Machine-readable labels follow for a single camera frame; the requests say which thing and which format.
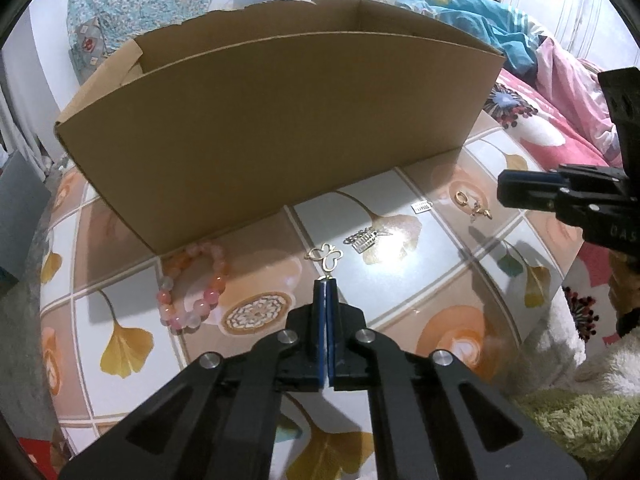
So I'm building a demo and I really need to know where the pink bead bracelet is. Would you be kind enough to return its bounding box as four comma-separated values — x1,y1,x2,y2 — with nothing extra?
156,241,231,335

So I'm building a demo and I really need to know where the green shaggy rug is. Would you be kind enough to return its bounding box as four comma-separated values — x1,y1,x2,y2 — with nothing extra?
510,390,640,466

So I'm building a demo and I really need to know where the silver chain earring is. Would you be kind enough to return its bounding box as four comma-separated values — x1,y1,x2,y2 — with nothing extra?
344,228,393,255

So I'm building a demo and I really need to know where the white fluffy rug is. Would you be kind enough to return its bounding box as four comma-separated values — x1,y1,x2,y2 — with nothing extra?
545,280,640,396

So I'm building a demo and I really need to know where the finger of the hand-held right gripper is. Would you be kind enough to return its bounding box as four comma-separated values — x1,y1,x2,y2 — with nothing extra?
497,180,565,212
500,162,626,185

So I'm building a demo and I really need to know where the pink floral blanket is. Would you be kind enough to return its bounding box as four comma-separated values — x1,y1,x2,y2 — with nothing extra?
482,67,640,356

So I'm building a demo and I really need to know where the brown cardboard box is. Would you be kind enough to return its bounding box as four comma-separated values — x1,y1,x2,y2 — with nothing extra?
54,0,506,256

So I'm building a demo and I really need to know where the grey box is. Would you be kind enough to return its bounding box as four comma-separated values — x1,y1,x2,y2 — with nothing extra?
0,150,53,283

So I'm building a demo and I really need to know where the teal patterned cloth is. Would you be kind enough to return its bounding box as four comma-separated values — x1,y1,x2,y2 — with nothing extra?
66,0,236,86

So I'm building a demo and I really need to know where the light pink quilt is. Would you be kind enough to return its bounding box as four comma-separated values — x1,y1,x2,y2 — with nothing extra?
535,37,623,166

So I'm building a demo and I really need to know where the blue blanket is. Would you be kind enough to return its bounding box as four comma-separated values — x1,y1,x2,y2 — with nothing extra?
395,0,546,73

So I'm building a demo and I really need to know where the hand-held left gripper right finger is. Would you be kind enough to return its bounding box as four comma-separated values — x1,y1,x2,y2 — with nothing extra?
326,280,586,480

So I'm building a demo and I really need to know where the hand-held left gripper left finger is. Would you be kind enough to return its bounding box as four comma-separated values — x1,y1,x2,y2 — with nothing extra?
59,280,327,480

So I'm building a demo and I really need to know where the red gift bag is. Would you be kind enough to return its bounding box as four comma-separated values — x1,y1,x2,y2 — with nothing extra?
17,437,58,480

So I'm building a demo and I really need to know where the gold butterfly earring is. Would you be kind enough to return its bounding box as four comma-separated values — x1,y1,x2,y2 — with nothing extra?
304,243,346,278

